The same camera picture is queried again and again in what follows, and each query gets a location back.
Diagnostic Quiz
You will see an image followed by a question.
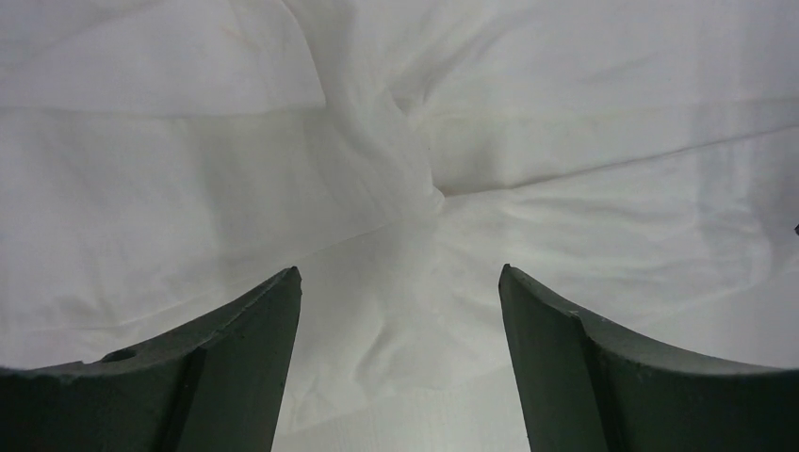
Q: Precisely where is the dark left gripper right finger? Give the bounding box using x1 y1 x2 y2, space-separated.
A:
498 266 798 451

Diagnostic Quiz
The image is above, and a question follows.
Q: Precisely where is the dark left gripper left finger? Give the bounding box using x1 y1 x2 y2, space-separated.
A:
1 267 302 451

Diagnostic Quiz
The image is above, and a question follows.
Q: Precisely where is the white t shirt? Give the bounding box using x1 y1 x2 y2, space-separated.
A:
1 1 798 434

